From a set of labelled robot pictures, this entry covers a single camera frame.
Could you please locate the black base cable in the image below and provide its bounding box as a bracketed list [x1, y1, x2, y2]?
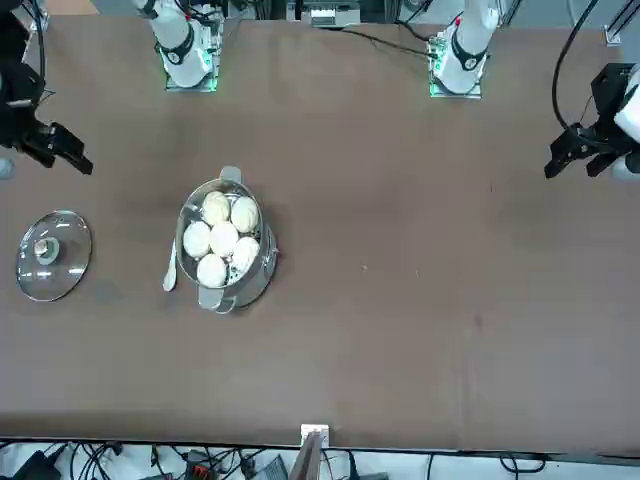
[322, 19, 439, 57]

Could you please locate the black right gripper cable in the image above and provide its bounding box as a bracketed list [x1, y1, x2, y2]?
[27, 0, 51, 109]

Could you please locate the power strip with plugs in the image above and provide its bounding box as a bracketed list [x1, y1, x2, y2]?
[180, 448, 212, 477]

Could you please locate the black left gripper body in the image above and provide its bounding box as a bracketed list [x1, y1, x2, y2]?
[591, 61, 640, 134]

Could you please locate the grey device box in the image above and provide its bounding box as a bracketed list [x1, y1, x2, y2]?
[309, 0, 362, 29]

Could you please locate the white ceramic soup spoon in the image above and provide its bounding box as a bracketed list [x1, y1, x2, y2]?
[161, 237, 180, 294]

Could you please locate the black power adapter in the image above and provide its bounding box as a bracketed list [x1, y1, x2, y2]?
[10, 449, 64, 480]

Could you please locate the white steamed bun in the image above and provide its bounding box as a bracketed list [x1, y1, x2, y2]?
[201, 191, 232, 226]
[182, 221, 212, 261]
[196, 253, 227, 288]
[209, 221, 239, 257]
[231, 236, 261, 274]
[230, 196, 260, 234]

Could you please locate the aluminium camera mount post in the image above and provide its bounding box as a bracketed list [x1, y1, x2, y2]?
[292, 423, 332, 480]

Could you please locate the glass pot lid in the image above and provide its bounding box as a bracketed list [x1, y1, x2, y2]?
[14, 208, 95, 304]

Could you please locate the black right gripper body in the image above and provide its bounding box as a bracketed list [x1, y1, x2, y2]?
[0, 62, 51, 149]

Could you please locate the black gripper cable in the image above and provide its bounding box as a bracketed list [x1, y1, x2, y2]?
[27, 0, 51, 109]
[551, 0, 600, 132]

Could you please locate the stainless steel steamer pot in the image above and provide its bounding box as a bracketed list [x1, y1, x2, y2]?
[175, 165, 281, 315]

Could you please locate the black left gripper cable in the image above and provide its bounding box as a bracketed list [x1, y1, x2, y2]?
[551, 0, 600, 132]

